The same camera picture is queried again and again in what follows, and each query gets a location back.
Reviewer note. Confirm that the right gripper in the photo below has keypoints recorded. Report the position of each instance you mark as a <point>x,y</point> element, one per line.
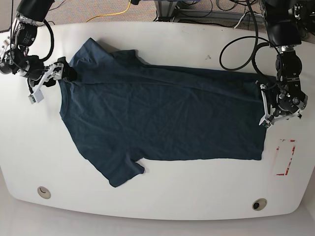
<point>59,70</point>

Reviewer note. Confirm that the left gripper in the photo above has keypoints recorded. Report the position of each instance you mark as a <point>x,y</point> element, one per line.
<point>283,101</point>

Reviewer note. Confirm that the dark blue t-shirt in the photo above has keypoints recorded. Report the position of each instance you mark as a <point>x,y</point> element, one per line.
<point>120,110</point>

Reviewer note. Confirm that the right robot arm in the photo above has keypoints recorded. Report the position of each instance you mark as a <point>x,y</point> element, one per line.
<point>14,57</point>

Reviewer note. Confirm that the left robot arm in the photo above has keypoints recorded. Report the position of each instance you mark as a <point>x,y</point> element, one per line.
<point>283,35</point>

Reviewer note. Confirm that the red tape rectangle marking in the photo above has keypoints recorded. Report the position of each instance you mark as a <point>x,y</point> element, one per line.
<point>284,156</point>

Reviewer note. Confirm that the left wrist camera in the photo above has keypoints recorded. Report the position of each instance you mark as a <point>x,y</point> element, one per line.
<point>265,123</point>

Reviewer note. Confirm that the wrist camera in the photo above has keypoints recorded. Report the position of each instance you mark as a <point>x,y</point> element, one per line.
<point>36,97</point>
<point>265,123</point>

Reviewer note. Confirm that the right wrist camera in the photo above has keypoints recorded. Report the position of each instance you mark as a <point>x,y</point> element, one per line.
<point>36,97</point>

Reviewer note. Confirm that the right table cable grommet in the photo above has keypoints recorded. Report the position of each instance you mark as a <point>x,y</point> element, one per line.
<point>259,204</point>

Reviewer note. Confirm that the table cable grommet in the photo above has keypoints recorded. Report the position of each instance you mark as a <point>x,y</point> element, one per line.
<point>44,192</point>
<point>259,204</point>

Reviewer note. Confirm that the left table cable grommet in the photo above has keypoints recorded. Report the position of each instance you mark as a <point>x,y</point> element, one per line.
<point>44,192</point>

